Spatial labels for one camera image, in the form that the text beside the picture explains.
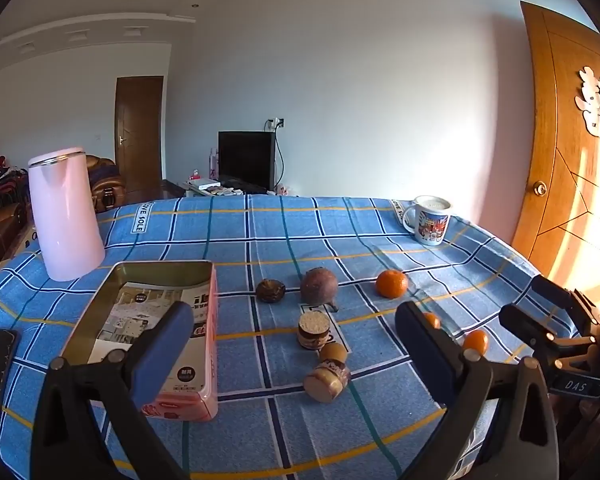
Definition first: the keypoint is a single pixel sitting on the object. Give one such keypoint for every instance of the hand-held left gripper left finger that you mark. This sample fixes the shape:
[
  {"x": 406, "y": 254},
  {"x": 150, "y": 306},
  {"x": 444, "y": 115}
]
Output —
[{"x": 165, "y": 350}]

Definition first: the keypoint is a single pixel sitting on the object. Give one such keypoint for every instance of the white printed mug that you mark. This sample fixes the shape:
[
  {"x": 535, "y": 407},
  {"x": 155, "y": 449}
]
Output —
[{"x": 430, "y": 225}]

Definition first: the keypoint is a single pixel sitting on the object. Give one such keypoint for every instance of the wall power outlet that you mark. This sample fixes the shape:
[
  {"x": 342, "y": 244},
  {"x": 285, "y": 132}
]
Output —
[{"x": 275, "y": 123}]

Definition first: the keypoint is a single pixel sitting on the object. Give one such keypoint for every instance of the purple passion fruit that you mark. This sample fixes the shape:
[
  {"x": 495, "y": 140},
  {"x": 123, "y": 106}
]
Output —
[{"x": 319, "y": 287}]

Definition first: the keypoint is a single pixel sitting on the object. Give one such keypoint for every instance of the brass door knob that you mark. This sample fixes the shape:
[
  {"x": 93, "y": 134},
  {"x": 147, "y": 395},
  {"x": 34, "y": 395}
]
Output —
[{"x": 540, "y": 188}]

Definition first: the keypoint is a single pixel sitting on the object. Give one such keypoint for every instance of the pink electric kettle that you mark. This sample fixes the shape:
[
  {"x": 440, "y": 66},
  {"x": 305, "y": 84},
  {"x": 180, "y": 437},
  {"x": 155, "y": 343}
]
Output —
[{"x": 65, "y": 220}]

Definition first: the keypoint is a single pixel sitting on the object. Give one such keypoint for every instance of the dark brown room door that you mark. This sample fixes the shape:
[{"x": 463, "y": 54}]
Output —
[{"x": 139, "y": 135}]

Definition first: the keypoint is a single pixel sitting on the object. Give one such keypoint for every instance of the large orange tangerine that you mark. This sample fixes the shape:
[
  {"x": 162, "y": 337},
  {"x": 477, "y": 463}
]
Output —
[{"x": 392, "y": 284}]

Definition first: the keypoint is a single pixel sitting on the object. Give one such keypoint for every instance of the pink metal tin box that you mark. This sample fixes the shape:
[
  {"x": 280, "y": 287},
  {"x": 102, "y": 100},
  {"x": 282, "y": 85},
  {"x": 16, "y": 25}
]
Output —
[{"x": 200, "y": 390}]

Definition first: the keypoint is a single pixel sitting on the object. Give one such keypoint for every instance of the white paper door decoration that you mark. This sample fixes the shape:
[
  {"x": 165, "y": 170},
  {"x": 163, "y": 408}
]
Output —
[{"x": 597, "y": 100}]

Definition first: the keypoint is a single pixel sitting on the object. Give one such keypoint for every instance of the brown leather armchair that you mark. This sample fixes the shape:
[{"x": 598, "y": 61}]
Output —
[{"x": 105, "y": 185}]

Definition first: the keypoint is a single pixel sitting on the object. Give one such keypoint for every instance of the blue plaid tablecloth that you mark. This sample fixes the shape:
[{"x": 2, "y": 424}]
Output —
[{"x": 280, "y": 240}]

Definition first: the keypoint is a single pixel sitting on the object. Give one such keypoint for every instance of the low television cabinet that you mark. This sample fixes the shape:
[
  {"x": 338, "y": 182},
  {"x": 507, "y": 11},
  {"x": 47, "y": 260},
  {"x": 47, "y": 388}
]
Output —
[{"x": 175, "y": 189}]

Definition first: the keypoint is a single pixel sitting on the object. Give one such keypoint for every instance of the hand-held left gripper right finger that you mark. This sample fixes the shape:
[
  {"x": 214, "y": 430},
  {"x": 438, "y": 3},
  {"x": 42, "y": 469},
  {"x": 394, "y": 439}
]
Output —
[{"x": 425, "y": 345}]

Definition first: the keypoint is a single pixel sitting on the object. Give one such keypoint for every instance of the light wooden door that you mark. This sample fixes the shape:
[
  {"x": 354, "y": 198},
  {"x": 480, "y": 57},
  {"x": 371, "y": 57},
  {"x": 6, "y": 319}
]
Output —
[{"x": 565, "y": 160}]

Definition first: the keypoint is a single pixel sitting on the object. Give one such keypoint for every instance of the small jar with grainy lid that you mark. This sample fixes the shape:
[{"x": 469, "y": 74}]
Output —
[
  {"x": 325, "y": 380},
  {"x": 312, "y": 332}
]

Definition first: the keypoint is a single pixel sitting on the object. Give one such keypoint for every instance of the dark brown dried fruit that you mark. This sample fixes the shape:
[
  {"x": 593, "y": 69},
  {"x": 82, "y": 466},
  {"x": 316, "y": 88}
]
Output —
[{"x": 270, "y": 291}]

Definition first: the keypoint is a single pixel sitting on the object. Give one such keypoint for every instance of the white flat box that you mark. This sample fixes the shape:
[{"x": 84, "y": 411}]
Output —
[{"x": 202, "y": 184}]

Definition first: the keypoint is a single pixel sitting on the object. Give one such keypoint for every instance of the rack with clothes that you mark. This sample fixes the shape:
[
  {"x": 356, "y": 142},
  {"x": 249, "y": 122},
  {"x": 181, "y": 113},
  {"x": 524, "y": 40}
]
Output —
[{"x": 5, "y": 180}]

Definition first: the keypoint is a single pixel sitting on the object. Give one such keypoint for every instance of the brown leather sofa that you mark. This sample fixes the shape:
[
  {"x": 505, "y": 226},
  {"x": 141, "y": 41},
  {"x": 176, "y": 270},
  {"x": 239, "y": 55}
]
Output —
[{"x": 2, "y": 225}]

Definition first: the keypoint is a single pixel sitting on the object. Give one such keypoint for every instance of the printed paper sheet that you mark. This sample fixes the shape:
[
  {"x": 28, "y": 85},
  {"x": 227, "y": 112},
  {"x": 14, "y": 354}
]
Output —
[{"x": 130, "y": 310}]

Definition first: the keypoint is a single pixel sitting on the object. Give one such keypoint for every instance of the black television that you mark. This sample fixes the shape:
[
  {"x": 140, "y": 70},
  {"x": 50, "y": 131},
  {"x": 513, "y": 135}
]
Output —
[{"x": 245, "y": 160}]

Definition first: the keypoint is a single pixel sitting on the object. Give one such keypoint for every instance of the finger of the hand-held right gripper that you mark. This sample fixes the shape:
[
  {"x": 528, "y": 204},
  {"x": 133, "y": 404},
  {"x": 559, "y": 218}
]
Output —
[
  {"x": 560, "y": 292},
  {"x": 525, "y": 325}
]

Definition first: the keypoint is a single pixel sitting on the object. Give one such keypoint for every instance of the small orange kumquat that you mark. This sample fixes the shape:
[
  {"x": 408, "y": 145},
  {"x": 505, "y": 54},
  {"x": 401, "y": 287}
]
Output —
[
  {"x": 476, "y": 341},
  {"x": 433, "y": 320}
]

